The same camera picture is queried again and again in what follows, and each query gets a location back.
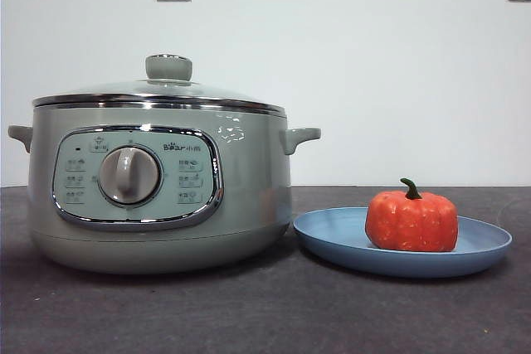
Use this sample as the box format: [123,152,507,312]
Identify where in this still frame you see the glass lid with green knob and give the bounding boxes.
[32,53,288,109]

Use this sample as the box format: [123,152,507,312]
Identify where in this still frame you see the orange pumpkin with green stem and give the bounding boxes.
[364,177,460,253]

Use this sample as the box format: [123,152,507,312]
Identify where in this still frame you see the pale green electric steamer pot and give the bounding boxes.
[7,99,322,275]

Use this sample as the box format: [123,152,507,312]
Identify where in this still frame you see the blue plate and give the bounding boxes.
[293,206,513,279]

